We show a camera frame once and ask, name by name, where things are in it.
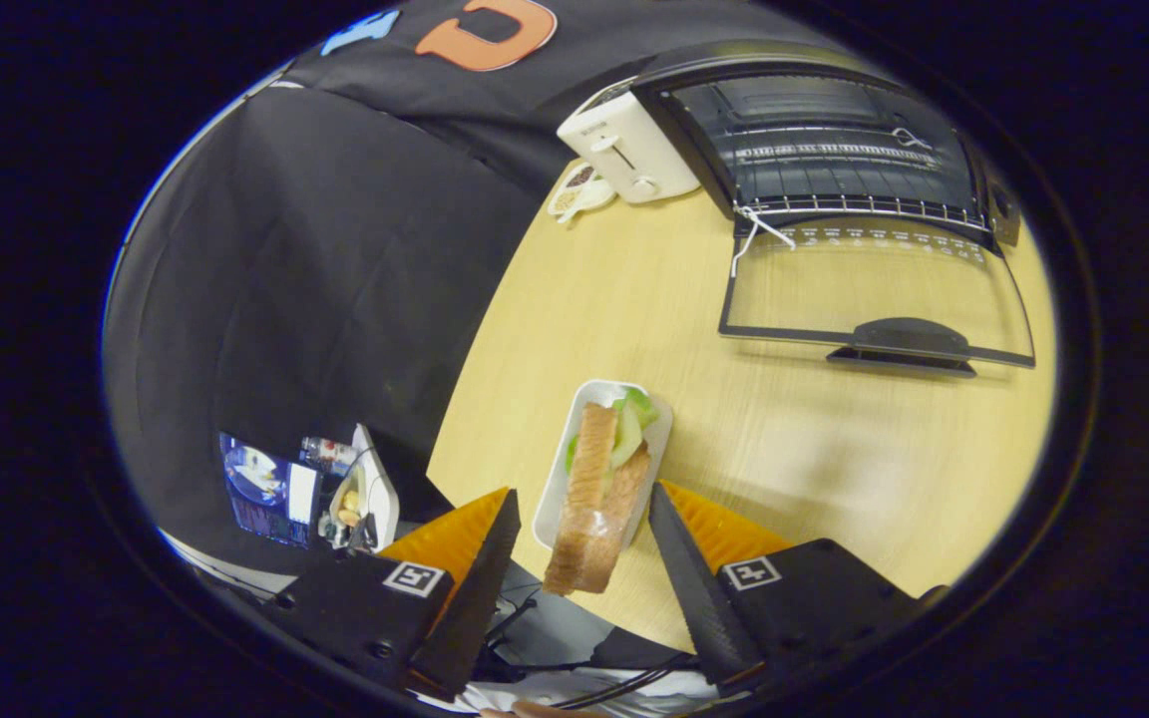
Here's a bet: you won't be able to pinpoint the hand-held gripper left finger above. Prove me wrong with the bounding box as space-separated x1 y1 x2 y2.
270 487 523 702

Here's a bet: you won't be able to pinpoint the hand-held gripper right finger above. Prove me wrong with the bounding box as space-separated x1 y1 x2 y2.
648 481 950 696

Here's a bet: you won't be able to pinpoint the bread sandwich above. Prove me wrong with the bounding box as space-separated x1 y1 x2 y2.
543 387 661 596

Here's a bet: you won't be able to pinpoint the black toaster oven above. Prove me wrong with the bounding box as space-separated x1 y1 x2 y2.
631 40 1037 380

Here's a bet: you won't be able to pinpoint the white pop-up toaster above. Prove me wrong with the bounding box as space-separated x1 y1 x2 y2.
557 78 702 205

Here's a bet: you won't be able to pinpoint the white rectangular plate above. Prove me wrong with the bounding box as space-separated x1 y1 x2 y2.
533 379 675 551

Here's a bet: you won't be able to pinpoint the white bag with snacks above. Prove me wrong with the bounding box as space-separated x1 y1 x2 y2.
328 424 401 554

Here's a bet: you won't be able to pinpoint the small clear bottle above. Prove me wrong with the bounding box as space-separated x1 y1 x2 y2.
300 436 361 470

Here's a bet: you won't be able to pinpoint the small dish with spoon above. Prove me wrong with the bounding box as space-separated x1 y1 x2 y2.
547 162 618 225

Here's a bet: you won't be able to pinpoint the black cables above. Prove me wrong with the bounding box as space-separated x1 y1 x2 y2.
475 588 725 711

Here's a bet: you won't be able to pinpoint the white string on rack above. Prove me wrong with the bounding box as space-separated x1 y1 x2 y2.
729 204 797 278

